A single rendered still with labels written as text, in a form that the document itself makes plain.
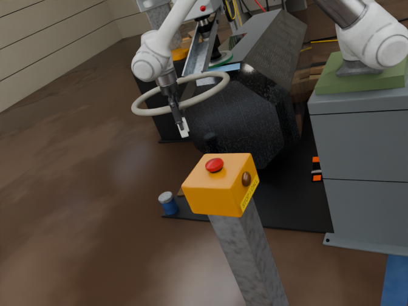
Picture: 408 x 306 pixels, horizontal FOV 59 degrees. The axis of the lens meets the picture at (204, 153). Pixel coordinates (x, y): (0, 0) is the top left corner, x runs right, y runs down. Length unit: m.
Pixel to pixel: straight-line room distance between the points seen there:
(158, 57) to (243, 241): 0.72
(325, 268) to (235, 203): 1.25
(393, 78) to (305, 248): 0.96
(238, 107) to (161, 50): 1.07
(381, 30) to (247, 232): 0.80
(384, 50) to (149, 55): 0.75
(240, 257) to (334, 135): 0.88
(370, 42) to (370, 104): 0.29
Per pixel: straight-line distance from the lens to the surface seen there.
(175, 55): 3.06
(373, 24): 1.33
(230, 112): 2.31
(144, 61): 1.26
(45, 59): 8.73
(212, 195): 0.73
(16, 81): 8.32
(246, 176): 0.74
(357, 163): 1.68
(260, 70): 2.23
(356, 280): 1.87
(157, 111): 1.56
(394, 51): 1.33
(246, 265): 0.90
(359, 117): 1.55
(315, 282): 1.89
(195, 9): 2.20
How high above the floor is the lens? 1.48
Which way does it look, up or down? 29 degrees down
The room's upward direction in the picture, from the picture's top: 22 degrees counter-clockwise
